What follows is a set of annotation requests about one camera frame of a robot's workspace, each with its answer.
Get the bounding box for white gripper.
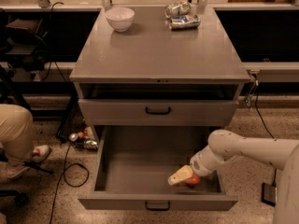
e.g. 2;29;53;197
168;146;224;186

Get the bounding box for red apple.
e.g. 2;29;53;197
185;174;201;187

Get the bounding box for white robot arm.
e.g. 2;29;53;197
168;130;299;224

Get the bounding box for open grey bottom drawer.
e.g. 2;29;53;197
78;126;238;211

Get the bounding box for grey drawer cabinet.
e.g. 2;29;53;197
69;6;251;143

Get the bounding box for closed grey middle drawer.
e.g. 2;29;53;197
78;99;238;127

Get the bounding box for black power adapter box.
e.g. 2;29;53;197
262;183;277;206

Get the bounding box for pile of items on floor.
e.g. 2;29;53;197
68;126;98;151

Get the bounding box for white red sneaker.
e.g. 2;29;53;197
32;145;51;163

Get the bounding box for green crushed soda can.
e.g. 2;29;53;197
164;2;191;19

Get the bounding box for black office chair base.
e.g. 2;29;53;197
0;149;53;206

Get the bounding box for white ceramic bowl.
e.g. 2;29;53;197
105;7;135;32

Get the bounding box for person leg beige trousers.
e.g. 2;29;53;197
0;105;34;179

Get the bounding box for black equipment on shelf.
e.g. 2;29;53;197
0;11;49;72

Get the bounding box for black adapter cable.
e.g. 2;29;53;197
254;87;278;185

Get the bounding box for black floor cable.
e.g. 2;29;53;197
49;142;91;224

